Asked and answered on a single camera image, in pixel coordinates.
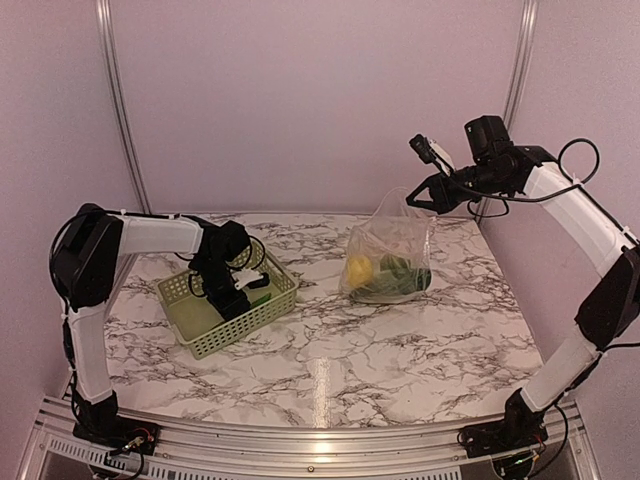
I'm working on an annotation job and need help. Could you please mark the green cucumber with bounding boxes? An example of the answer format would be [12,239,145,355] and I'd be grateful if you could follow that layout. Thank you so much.
[251,293,272,308]

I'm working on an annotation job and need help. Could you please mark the pale green perforated basket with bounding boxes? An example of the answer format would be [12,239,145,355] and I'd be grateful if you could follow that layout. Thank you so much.
[156,239,299,360]

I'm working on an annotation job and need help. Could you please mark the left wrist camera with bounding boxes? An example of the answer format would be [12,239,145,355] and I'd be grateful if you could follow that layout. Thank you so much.
[231,269,270,291]

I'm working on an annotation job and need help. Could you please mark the left aluminium corner post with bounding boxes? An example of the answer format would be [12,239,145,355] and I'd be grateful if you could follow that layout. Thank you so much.
[95,0,152,214]

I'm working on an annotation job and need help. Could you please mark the aluminium corner post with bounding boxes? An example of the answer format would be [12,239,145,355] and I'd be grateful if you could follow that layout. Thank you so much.
[95,0,152,214]
[503,0,540,131]

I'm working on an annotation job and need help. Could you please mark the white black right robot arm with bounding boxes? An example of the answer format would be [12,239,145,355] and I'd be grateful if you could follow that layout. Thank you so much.
[406,115,639,456]

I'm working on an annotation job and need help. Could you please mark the aluminium front frame rail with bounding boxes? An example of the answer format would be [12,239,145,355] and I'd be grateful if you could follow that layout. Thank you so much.
[29,394,601,480]

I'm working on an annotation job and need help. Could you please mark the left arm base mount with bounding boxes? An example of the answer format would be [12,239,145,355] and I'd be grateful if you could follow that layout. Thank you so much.
[73,412,160,456]

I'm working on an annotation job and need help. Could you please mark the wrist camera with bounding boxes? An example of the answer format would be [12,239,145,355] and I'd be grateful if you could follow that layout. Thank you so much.
[409,134,455,176]
[231,269,270,291]

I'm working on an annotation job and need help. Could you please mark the right aluminium corner post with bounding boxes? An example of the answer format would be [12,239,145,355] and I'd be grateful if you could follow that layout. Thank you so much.
[503,0,540,131]

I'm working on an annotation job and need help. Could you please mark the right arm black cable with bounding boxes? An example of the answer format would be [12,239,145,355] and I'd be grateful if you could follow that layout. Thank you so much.
[464,138,640,351]

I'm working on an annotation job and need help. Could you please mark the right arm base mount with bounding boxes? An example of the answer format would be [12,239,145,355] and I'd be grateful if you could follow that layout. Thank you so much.
[457,419,548,458]

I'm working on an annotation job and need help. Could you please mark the clear zip top bag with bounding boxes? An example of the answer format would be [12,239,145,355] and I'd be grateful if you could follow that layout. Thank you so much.
[339,187,432,305]

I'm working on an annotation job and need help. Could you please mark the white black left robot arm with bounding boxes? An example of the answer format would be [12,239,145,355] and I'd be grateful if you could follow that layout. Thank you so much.
[49,203,252,445]

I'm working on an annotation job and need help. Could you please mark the green bok choy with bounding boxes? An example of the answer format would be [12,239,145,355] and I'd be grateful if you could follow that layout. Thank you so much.
[368,254,431,300]

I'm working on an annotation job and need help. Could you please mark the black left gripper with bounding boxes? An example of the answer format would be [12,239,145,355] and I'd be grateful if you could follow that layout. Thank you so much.
[193,256,250,328]

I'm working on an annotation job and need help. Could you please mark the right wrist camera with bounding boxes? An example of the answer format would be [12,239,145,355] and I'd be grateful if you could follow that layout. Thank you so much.
[409,134,455,176]

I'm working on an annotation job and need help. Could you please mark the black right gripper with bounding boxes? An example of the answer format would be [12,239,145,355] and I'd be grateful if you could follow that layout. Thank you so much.
[405,160,511,214]

